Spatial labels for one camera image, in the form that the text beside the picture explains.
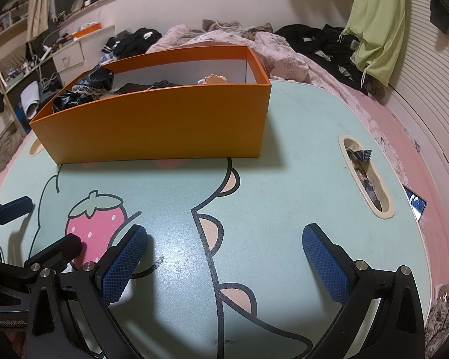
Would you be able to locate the orange tray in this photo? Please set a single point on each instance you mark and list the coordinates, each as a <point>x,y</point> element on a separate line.
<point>88,30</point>

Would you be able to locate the white louvered wardrobe door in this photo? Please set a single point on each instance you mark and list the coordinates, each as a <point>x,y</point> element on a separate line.
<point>434,101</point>

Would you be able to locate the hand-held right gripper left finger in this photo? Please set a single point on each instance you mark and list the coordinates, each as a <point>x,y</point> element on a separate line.
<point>123,265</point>

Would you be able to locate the beige curtain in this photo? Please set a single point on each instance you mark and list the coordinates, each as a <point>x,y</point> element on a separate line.
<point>39,7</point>

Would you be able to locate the black furry slippers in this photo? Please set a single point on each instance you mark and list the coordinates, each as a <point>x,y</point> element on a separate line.
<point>82,82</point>

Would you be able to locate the brown fuzzy blanket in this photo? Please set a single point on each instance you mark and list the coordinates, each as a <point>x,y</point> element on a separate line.
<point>2,149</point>

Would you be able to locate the black white-striped clothes pile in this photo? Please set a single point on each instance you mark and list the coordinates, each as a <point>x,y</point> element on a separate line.
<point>134,43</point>

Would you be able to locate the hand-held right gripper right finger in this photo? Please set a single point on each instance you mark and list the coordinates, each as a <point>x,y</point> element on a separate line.
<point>325,265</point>

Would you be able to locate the white bookshelf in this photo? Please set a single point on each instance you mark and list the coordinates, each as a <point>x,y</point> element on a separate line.
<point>7,22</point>

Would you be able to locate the dark foil wrappers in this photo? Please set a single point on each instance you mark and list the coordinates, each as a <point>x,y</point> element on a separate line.
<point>359,157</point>

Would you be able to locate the light green hanging garment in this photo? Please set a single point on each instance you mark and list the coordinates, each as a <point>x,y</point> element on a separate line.
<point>378,26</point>

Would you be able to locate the pink floral quilt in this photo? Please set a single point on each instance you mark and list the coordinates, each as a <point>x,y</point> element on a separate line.
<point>284,60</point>

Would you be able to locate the beige small toy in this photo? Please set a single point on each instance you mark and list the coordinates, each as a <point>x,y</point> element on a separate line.
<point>211,79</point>

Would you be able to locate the white drawer cabinet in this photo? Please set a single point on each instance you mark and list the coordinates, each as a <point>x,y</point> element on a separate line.
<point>69,58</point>

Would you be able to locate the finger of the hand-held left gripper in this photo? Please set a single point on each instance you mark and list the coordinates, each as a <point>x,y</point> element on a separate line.
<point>63,248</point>
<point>15,206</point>

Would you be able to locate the black cloth with red ornament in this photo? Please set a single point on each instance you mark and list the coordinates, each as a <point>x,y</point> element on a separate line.
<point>134,88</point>

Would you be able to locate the orange cardboard box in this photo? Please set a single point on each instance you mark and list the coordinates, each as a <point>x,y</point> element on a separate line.
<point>153,123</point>

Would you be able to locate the green cartoon-print desktop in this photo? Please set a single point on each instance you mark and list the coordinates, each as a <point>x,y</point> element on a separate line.
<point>265,194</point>

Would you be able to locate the beige knitted blanket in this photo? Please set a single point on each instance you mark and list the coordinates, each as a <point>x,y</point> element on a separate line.
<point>224,26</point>

